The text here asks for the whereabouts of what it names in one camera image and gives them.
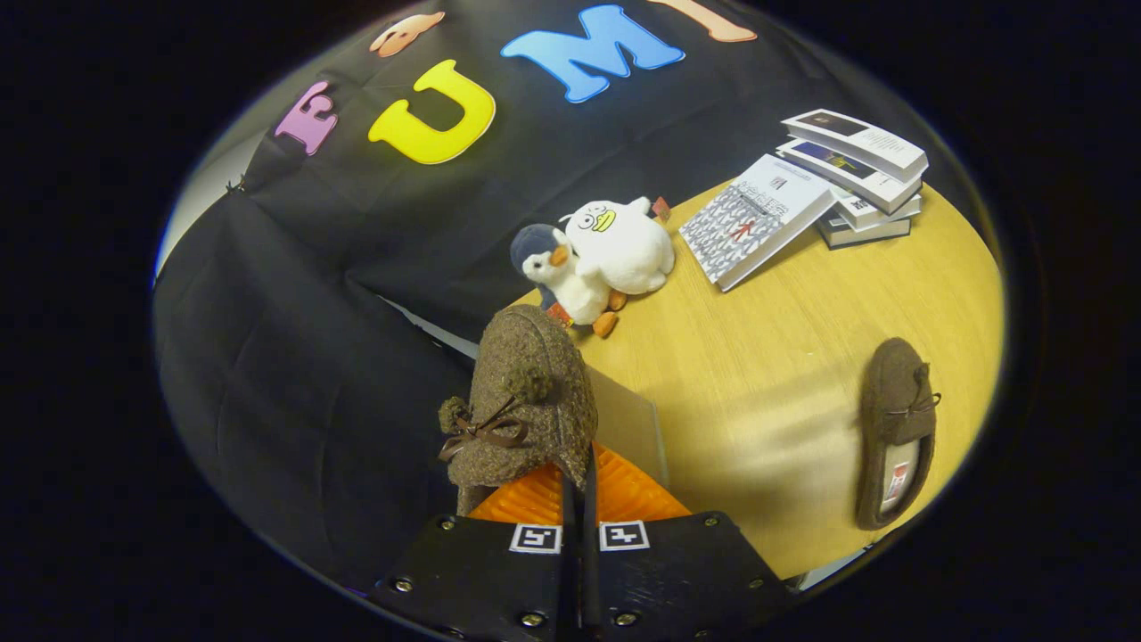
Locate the blue and white plush penguin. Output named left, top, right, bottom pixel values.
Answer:
left=510, top=223, right=628, bottom=340

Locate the thin white book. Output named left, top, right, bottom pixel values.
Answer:
left=833, top=192, right=922, bottom=230

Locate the white book with blue picture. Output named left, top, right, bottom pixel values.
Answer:
left=777, top=138, right=923, bottom=215

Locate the grey patterned book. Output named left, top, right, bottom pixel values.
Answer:
left=679, top=153, right=839, bottom=292

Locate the white plush duck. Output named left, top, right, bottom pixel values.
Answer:
left=560, top=196, right=676, bottom=297

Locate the dark grey book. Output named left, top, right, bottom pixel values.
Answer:
left=818, top=214, right=912, bottom=250

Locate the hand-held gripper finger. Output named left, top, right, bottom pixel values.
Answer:
left=584, top=443, right=794, bottom=642
left=370, top=446, right=579, bottom=642

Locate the brown fuzzy slipper shoe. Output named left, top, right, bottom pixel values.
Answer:
left=437, top=305, right=600, bottom=516
left=856, top=337, right=942, bottom=531

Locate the black backdrop cloth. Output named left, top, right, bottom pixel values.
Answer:
left=153, top=0, right=977, bottom=589

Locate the beige fabric storage box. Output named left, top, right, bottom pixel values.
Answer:
left=584, top=366, right=669, bottom=488

